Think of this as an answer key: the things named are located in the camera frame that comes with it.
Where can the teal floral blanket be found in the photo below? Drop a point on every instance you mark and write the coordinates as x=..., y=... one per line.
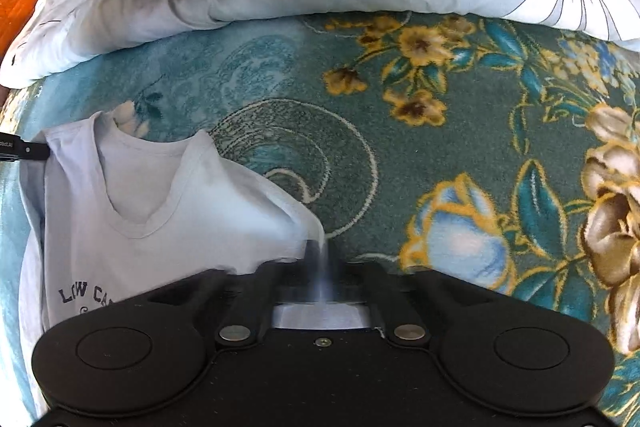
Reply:
x=425, y=132

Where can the white printed t-shirt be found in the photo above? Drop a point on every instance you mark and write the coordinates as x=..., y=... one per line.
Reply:
x=150, y=217

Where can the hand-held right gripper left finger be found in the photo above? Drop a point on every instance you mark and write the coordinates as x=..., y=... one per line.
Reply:
x=292, y=279

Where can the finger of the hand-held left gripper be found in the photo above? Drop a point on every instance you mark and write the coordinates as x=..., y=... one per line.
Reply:
x=30, y=149

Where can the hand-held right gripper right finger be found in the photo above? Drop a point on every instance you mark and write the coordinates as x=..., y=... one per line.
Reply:
x=356, y=279

